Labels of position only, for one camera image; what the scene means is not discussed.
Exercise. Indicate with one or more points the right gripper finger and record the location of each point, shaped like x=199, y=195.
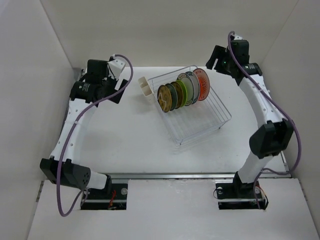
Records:
x=218, y=52
x=210, y=63

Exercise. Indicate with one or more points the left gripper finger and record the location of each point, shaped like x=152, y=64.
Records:
x=117, y=95
x=121, y=83

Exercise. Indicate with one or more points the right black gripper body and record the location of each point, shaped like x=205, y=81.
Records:
x=224, y=63

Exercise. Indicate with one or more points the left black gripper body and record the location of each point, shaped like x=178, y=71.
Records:
x=109, y=83

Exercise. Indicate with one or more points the white plate dark-blue rim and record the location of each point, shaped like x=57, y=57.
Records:
x=189, y=74

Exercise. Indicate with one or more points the white plate orange sunburst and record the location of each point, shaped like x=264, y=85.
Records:
x=204, y=82

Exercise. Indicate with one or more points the orange plastic plate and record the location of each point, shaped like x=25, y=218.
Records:
x=197, y=87

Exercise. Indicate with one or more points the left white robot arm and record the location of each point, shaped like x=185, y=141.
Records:
x=98, y=81

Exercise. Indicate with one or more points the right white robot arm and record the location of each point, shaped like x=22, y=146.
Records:
x=273, y=130

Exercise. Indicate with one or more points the cream plastic cutlery holder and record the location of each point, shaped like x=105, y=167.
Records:
x=146, y=89

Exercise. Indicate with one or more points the lime green plate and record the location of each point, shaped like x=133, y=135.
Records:
x=187, y=90

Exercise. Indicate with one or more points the brown patterned plate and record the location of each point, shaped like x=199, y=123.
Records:
x=179, y=92

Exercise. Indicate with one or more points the yellow brown front plate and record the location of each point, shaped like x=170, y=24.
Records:
x=164, y=98

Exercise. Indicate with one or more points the dark green plate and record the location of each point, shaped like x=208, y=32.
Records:
x=174, y=96

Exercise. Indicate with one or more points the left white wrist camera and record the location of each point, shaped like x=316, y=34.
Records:
x=115, y=66

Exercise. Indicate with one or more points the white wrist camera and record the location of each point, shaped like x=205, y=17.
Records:
x=115, y=66
x=235, y=37

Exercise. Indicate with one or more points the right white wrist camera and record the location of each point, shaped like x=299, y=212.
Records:
x=235, y=37

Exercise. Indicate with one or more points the white wire dish rack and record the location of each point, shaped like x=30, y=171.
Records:
x=189, y=123

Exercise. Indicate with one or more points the aluminium rail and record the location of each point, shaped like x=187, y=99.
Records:
x=173, y=176

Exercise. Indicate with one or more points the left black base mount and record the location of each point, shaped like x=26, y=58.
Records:
x=95, y=199

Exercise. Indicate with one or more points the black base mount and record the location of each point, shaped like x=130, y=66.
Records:
x=229, y=197
x=95, y=199

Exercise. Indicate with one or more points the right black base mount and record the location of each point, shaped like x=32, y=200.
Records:
x=229, y=197

